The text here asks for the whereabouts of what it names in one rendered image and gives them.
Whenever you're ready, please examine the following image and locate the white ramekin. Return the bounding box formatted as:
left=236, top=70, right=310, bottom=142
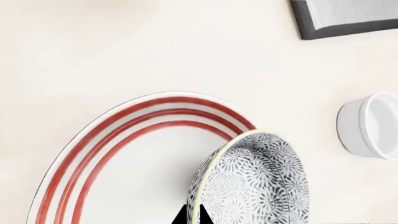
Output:
left=335, top=91, right=398, bottom=162

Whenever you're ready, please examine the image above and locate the white plate with red rings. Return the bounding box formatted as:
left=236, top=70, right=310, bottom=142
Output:
left=26, top=91, right=257, bottom=224

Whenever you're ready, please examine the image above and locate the black white floral patterned bowl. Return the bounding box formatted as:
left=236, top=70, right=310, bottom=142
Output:
left=187, top=129, right=311, bottom=224

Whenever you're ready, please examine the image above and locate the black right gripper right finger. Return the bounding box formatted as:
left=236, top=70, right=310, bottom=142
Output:
left=198, top=203, right=214, bottom=224

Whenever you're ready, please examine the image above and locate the dark grey framed tray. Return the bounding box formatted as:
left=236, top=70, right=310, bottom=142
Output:
left=289, top=0, right=398, bottom=40

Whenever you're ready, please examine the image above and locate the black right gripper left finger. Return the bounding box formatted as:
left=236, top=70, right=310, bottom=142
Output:
left=171, top=204, right=195, bottom=224

